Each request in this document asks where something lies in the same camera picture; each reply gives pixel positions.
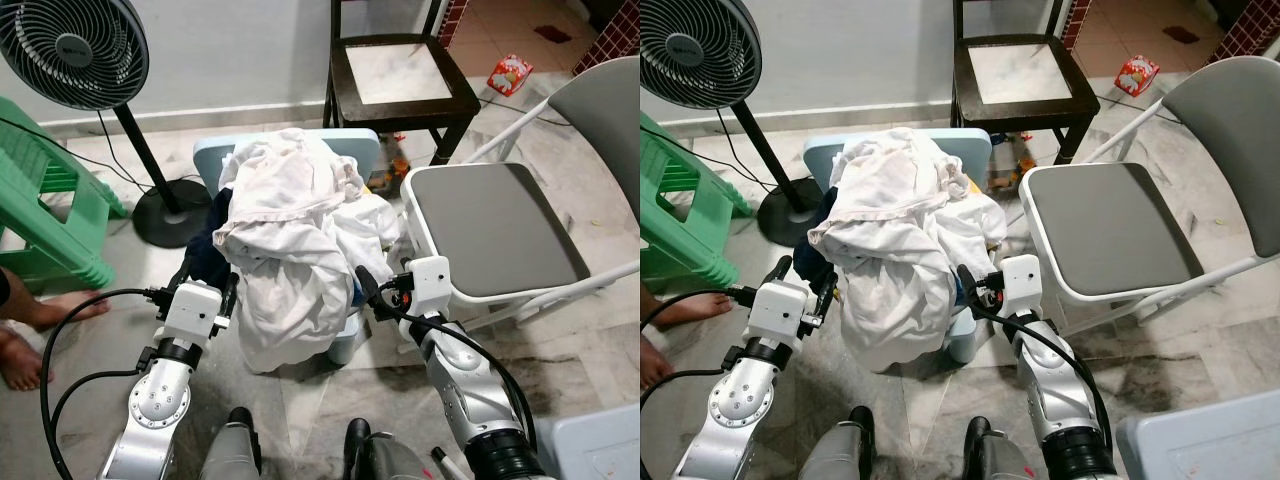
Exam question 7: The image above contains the cream white shirt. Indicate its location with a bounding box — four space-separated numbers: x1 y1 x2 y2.
213 128 371 373
808 128 986 373

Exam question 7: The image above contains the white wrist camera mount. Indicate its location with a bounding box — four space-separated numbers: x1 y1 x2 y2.
748 280 811 349
405 256 451 319
160 280 223 351
998 254 1043 319

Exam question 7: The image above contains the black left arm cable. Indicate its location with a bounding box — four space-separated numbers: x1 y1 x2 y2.
640 285 761 411
40 287 171 480

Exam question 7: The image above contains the grey white folding chair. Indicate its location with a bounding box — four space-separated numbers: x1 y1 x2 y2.
1020 55 1280 336
400 55 641 336

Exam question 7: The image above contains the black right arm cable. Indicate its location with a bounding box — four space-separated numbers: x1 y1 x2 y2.
385 300 538 471
980 300 1118 461

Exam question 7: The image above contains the black pedestal fan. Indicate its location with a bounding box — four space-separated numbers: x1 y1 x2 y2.
640 0 836 246
0 0 216 249

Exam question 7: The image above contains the bright white crumpled shirt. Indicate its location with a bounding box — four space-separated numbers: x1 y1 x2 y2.
335 190 403 291
945 190 1009 286

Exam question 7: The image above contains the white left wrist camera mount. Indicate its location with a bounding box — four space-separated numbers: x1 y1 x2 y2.
160 280 223 351
748 280 811 349

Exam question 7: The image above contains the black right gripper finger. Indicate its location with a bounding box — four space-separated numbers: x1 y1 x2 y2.
355 265 387 322
955 263 987 317

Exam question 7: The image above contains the person bare foot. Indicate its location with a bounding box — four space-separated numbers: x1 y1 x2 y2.
640 335 673 391
0 325 53 391
650 290 721 331
0 270 111 331

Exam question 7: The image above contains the silver black robot leg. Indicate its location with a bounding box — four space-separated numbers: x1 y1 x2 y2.
962 415 1041 480
800 405 881 480
345 418 431 480
200 407 263 480

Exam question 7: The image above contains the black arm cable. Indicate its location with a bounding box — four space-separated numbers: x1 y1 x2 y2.
40 287 171 480
385 300 538 471
640 285 761 411
980 300 1118 461

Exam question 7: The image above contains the dark wooden chair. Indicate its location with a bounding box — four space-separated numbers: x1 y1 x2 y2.
323 0 483 166
950 0 1103 166

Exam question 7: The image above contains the silver black robot left leg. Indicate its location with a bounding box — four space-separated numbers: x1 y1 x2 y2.
200 407 263 480
800 405 881 480

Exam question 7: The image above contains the black fan power cord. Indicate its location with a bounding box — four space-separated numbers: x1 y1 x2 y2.
0 115 151 191
640 115 776 191

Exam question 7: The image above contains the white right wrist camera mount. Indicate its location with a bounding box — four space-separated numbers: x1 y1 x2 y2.
405 256 451 319
998 254 1043 319

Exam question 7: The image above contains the silver black robot right leg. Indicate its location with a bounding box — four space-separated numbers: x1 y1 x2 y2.
345 418 431 480
962 415 1041 480

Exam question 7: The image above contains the black crumpled garment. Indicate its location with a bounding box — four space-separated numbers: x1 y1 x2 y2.
795 188 841 286
185 190 236 291

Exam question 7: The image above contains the green plastic chair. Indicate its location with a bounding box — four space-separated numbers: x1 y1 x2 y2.
640 112 753 293
0 95 129 293

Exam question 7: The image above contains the red snack package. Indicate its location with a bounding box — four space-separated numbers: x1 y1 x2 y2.
487 55 533 98
1115 55 1161 98

